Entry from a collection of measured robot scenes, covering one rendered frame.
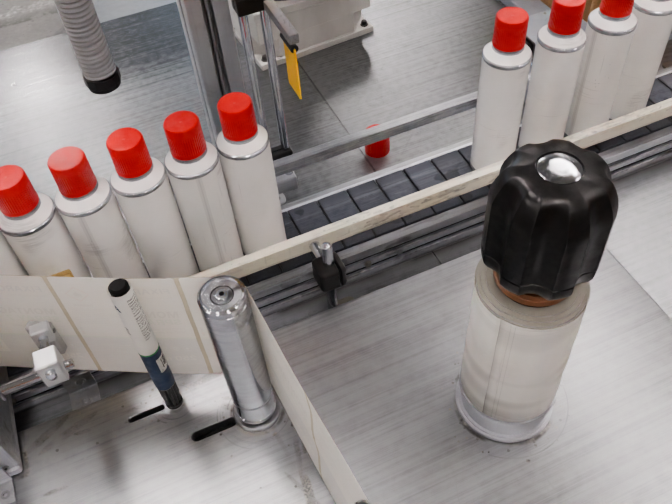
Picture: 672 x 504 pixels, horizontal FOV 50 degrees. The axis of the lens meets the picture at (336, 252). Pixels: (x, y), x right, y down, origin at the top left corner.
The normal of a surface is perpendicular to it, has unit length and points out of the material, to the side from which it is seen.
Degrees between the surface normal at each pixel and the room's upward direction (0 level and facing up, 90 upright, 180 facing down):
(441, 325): 0
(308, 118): 0
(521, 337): 91
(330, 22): 90
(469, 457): 0
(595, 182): 9
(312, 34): 90
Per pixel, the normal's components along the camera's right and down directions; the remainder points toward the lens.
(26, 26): -0.06, -0.64
